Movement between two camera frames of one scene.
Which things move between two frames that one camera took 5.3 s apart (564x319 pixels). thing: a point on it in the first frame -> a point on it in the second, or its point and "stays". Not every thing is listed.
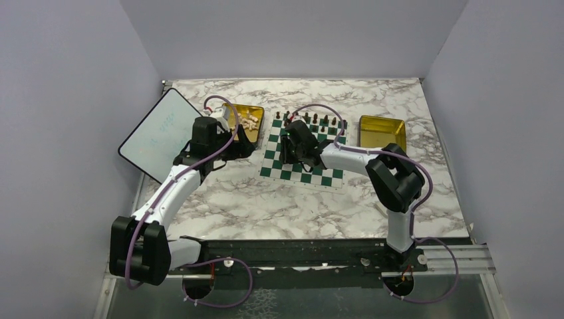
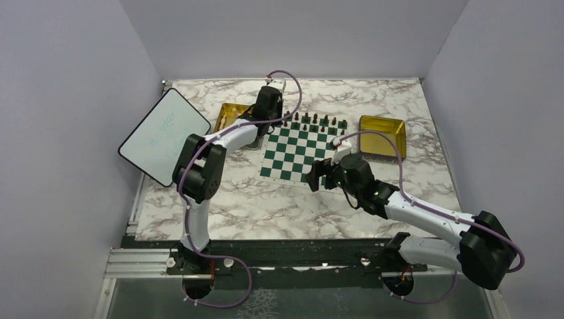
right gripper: x=284 y=157 -> x=319 y=168
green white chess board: x=271 y=169 stays
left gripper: x=243 y=148 -> x=277 y=123
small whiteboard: x=153 y=146 stays
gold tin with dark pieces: x=376 y=131 stays
